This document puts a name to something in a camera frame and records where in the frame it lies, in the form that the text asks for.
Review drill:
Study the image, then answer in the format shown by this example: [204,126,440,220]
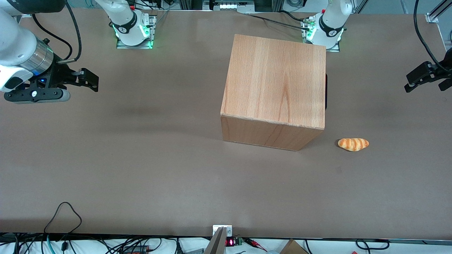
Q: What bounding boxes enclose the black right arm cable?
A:
[32,0,82,65]

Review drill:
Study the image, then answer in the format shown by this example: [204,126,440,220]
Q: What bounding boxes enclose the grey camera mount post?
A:
[204,227,227,254]

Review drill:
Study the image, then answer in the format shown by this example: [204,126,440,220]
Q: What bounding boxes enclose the red clip lead wires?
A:
[243,238,268,252]

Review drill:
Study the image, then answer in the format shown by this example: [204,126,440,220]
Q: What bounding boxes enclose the white lit power strip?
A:
[218,1,249,11]

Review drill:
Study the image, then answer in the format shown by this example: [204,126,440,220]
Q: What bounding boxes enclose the black cable across table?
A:
[246,11,312,31]

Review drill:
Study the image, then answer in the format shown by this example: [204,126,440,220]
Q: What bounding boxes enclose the wooden drawer cabinet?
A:
[220,34,327,151]

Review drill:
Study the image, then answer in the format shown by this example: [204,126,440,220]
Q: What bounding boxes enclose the aluminium frame profile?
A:
[425,0,452,24]

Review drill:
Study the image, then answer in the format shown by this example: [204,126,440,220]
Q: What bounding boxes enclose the orange toy bread roll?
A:
[338,138,369,152]

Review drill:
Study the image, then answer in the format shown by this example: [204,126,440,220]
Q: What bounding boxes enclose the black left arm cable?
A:
[414,0,452,75]

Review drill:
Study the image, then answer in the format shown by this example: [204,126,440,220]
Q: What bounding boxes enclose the black looped cable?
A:
[44,202,83,234]

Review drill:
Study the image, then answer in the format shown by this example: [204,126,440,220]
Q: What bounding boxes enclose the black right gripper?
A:
[28,63,100,93]

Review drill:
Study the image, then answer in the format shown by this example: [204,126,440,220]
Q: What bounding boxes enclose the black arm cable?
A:
[32,0,82,65]
[414,0,452,75]

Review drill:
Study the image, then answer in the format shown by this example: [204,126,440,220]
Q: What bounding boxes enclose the brown cardboard piece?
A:
[280,239,308,254]

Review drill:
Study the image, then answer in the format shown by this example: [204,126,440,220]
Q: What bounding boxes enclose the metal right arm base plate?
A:
[116,15,157,49]

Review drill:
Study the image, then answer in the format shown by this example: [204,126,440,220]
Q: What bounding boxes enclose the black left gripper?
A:
[404,47,452,93]

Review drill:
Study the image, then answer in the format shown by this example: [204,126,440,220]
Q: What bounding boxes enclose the black coiled cable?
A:
[356,239,390,250]

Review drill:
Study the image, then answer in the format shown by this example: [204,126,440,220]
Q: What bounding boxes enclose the white metal mount bracket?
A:
[213,225,233,237]

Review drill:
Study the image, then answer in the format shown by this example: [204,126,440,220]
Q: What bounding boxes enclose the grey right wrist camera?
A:
[4,87,71,105]

